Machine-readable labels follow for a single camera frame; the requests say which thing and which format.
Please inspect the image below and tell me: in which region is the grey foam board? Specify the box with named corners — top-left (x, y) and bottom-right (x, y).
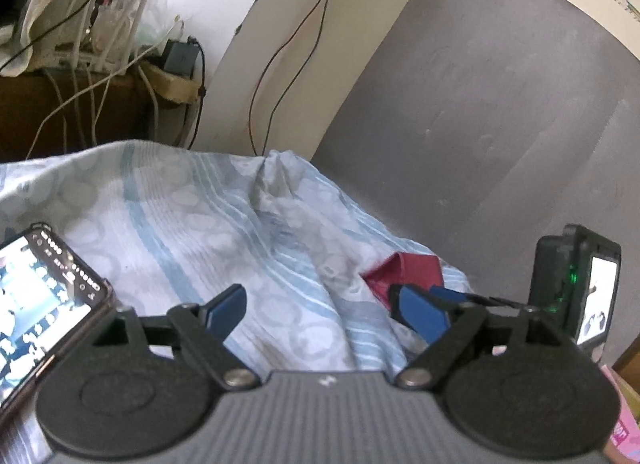
top-left (310, 0), bottom-right (640, 370)

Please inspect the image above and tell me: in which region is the smartphone with lit screen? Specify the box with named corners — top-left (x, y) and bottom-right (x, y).
top-left (0, 224), bottom-right (117, 412)

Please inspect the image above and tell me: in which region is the pink tin box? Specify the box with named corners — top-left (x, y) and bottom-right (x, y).
top-left (600, 344), bottom-right (640, 464)

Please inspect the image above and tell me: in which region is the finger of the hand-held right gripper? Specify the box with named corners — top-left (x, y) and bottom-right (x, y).
top-left (429, 285), bottom-right (531, 312)

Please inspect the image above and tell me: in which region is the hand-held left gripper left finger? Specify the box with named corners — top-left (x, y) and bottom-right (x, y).
top-left (92, 283), bottom-right (261, 391)

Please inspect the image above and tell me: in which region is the thin dark wall cable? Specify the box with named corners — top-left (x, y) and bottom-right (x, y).
top-left (247, 0), bottom-right (346, 157)

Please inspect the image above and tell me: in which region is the black power adapter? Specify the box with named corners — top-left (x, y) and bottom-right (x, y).
top-left (162, 36), bottom-right (206, 80)

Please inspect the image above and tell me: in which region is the bundle of white cables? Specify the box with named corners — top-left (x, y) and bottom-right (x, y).
top-left (25, 0), bottom-right (166, 160)

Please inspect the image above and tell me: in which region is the beige tray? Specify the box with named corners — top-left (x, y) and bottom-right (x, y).
top-left (142, 61), bottom-right (206, 106)

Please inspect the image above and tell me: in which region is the blue patterned bedsheet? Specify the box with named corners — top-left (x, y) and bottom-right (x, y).
top-left (0, 140), bottom-right (473, 445)

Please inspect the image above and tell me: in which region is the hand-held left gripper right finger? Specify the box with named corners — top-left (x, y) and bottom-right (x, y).
top-left (389, 283), bottom-right (571, 390)

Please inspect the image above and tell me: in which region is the maroon pouch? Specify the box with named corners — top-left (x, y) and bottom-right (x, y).
top-left (361, 253), bottom-right (445, 310)

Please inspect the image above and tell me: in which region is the brown wooden cabinet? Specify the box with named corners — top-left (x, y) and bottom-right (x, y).
top-left (0, 69), bottom-right (156, 165)

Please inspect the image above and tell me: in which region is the white cloth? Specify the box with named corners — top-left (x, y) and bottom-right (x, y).
top-left (0, 0), bottom-right (132, 77)

